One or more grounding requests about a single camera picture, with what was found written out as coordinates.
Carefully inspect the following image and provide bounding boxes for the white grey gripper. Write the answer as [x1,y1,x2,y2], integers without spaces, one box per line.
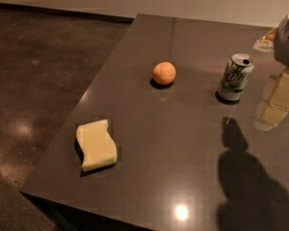
[253,13,289,131]

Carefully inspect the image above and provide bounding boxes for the white green 7up can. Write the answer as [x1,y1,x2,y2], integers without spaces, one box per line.
[217,53,254,102]

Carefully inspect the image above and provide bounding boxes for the yellow wavy sponge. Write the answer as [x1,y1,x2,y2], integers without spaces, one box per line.
[76,119,118,172]

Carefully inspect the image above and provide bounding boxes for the orange fruit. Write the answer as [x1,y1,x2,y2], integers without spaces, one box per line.
[152,62,176,86]

